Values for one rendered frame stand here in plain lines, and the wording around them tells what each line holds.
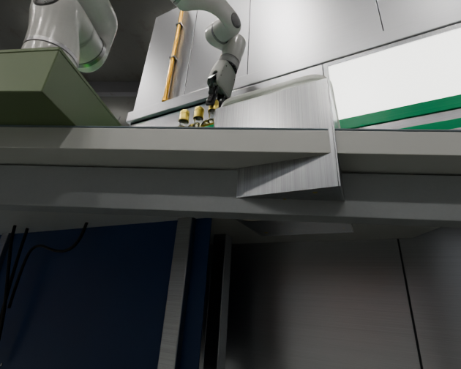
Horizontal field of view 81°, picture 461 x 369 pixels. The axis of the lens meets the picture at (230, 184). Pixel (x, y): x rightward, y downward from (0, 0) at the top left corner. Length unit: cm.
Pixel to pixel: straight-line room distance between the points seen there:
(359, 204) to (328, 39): 90
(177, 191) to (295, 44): 97
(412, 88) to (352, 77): 18
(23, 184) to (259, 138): 33
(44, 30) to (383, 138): 61
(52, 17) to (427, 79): 93
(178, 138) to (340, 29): 96
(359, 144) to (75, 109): 36
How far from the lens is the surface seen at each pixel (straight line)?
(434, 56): 104
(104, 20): 83
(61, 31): 68
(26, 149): 44
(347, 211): 36
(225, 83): 99
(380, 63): 103
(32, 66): 41
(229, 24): 101
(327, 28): 124
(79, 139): 40
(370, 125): 70
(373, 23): 121
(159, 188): 37
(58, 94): 40
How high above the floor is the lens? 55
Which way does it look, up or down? 23 degrees up
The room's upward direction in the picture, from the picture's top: 4 degrees clockwise
